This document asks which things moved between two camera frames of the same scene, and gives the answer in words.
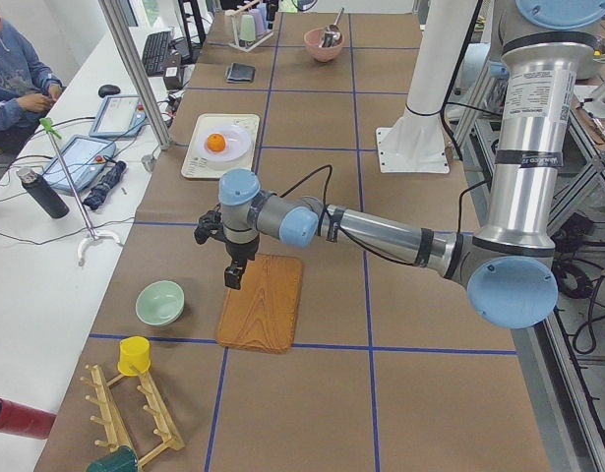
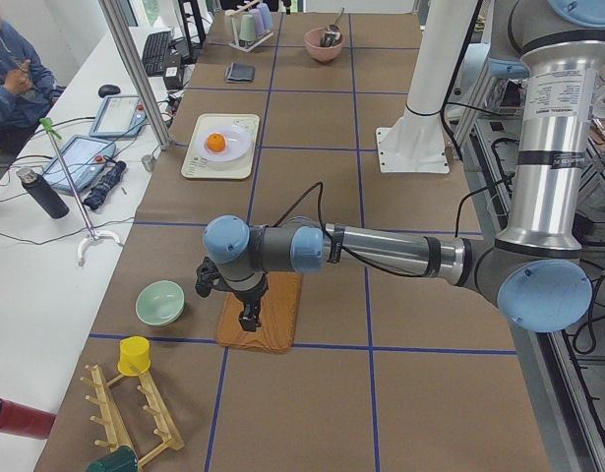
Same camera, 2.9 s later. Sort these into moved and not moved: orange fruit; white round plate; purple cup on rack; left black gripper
Moved: left black gripper
Not moved: white round plate; purple cup on rack; orange fruit
